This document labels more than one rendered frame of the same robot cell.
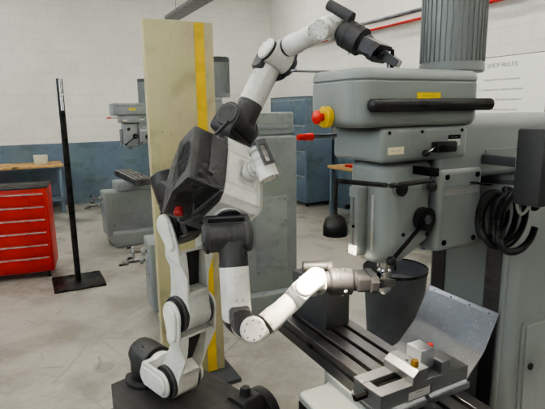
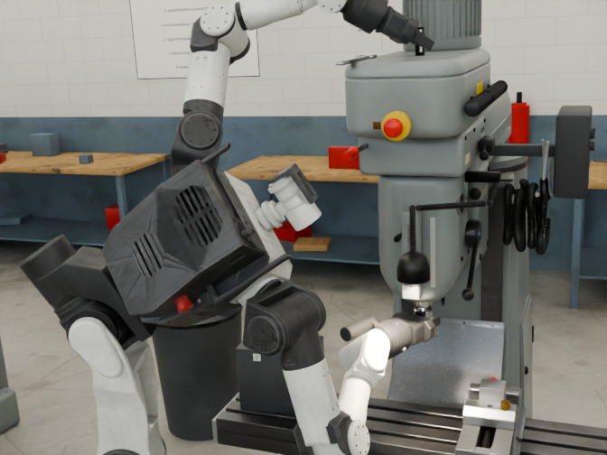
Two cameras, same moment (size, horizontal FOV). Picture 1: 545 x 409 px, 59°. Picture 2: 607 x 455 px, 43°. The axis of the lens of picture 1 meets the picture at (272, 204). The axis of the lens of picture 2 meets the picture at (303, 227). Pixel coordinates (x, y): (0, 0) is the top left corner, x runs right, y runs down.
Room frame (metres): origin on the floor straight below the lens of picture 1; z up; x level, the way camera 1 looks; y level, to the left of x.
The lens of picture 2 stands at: (0.31, 1.06, 1.99)
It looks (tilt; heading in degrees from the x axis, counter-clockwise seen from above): 15 degrees down; 319
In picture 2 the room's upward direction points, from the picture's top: 3 degrees counter-clockwise
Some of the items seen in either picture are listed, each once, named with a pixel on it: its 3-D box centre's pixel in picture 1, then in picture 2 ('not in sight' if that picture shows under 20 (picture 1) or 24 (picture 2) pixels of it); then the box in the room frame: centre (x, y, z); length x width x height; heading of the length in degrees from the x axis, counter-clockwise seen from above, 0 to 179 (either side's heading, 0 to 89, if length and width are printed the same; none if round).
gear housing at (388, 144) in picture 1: (399, 141); (425, 143); (1.51, -0.40, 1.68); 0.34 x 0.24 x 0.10; 117
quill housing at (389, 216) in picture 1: (387, 208); (423, 230); (1.49, -0.36, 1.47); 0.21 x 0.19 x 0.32; 27
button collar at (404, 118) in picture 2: (325, 117); (396, 125); (1.39, -0.15, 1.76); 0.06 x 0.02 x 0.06; 27
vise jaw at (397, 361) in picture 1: (405, 366); (490, 413); (1.31, -0.39, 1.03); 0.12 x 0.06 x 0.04; 28
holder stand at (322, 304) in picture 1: (319, 294); (282, 370); (1.86, -0.19, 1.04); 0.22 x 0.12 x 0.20; 34
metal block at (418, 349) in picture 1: (419, 354); (492, 394); (1.34, -0.44, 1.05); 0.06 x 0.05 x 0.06; 28
